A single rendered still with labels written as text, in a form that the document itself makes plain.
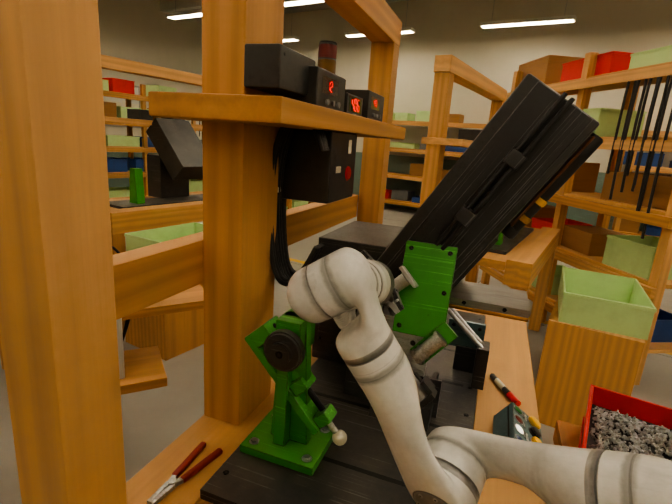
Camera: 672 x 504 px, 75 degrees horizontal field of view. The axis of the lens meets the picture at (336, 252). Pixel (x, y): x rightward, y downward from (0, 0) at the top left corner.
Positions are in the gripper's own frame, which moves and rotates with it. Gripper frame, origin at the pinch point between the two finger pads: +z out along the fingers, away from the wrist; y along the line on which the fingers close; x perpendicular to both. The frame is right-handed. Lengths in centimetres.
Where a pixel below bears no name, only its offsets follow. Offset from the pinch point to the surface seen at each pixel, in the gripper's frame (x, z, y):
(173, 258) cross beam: 26.7, -16.0, 23.7
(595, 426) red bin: -14, 38, -52
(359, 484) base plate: 23.5, -4.9, -26.8
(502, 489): 4.8, 4.7, -41.6
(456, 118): -155, 843, 289
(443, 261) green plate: -9.6, 18.6, -1.4
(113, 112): 312, 477, 548
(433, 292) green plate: -3.8, 18.6, -5.8
